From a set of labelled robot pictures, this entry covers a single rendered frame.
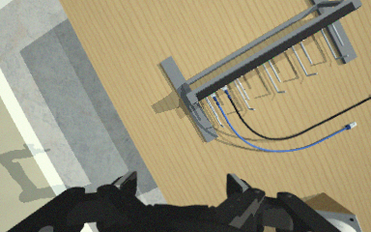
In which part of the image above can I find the white cable plug with dark blue boot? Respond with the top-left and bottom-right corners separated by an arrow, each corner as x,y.
345,122 -> 357,130

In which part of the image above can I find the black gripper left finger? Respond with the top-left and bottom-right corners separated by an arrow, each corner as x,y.
7,171 -> 162,232

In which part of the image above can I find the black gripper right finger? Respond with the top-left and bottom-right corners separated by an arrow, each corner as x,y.
199,174 -> 341,232

